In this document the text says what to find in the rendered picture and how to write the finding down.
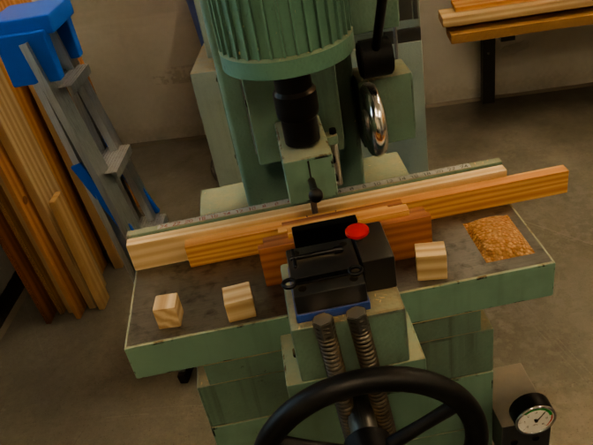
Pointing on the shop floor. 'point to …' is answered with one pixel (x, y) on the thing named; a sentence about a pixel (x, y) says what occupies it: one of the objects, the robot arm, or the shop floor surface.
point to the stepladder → (78, 116)
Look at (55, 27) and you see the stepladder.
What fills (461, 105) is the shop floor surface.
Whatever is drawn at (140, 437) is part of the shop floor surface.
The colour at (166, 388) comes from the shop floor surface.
